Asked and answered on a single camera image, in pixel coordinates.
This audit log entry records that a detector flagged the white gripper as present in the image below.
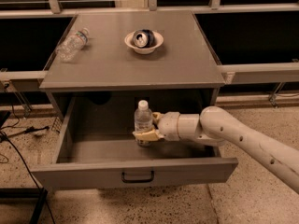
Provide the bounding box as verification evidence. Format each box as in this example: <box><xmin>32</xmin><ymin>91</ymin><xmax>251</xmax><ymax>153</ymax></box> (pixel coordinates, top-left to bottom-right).
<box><xmin>133</xmin><ymin>112</ymin><xmax>180</xmax><ymax>142</ymax></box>

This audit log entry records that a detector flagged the clear plastic water bottle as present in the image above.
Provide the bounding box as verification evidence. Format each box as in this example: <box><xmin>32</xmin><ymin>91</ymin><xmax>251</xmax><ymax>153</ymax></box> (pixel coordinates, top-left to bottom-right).
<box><xmin>135</xmin><ymin>100</ymin><xmax>153</xmax><ymax>134</ymax></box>

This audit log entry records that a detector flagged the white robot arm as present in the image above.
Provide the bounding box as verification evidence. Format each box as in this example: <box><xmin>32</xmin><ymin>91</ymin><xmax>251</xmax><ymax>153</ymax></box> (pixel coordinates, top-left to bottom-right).
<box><xmin>133</xmin><ymin>106</ymin><xmax>299</xmax><ymax>193</ymax></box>

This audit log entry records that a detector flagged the open grey top drawer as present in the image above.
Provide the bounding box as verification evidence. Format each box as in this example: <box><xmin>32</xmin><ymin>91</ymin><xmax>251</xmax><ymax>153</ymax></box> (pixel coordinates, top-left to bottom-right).
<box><xmin>32</xmin><ymin>97</ymin><xmax>238</xmax><ymax>189</ymax></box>

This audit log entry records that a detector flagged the lying clear plastic bottle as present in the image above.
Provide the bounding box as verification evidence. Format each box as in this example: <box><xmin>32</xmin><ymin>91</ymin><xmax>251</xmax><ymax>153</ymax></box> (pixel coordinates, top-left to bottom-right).
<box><xmin>56</xmin><ymin>28</ymin><xmax>90</xmax><ymax>63</ymax></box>

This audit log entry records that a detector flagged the grey metal cabinet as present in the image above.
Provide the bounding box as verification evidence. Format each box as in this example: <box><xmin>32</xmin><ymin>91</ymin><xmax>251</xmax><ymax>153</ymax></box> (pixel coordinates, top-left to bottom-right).
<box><xmin>40</xmin><ymin>11</ymin><xmax>224</xmax><ymax>92</ymax></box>

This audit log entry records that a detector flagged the white ceramic bowl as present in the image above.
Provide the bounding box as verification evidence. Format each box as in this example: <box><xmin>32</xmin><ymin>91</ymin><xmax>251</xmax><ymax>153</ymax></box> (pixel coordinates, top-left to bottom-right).
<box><xmin>124</xmin><ymin>31</ymin><xmax>164</xmax><ymax>55</ymax></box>

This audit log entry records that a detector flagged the crushed dark soda can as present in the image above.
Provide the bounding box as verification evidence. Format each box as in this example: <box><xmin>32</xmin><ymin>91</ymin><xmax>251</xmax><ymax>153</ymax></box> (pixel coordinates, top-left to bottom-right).
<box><xmin>133</xmin><ymin>29</ymin><xmax>154</xmax><ymax>49</ymax></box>

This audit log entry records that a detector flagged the black stand base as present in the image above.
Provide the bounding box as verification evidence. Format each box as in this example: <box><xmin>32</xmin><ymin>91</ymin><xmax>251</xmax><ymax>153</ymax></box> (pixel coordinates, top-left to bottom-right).
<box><xmin>0</xmin><ymin>188</ymin><xmax>48</xmax><ymax>224</ymax></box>

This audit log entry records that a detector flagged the metal window railing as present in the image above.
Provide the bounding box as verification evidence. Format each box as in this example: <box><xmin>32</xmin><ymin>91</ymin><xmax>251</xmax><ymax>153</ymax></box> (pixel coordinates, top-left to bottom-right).
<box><xmin>1</xmin><ymin>0</ymin><xmax>299</xmax><ymax>86</ymax></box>

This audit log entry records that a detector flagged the black drawer handle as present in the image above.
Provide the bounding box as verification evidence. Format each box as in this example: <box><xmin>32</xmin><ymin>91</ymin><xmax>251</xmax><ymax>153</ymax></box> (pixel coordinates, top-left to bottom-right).
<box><xmin>121</xmin><ymin>171</ymin><xmax>155</xmax><ymax>184</ymax></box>

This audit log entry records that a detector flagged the black cable on floor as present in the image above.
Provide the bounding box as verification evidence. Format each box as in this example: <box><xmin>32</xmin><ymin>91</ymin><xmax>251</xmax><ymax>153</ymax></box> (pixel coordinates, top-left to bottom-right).
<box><xmin>0</xmin><ymin>103</ymin><xmax>56</xmax><ymax>224</ymax></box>

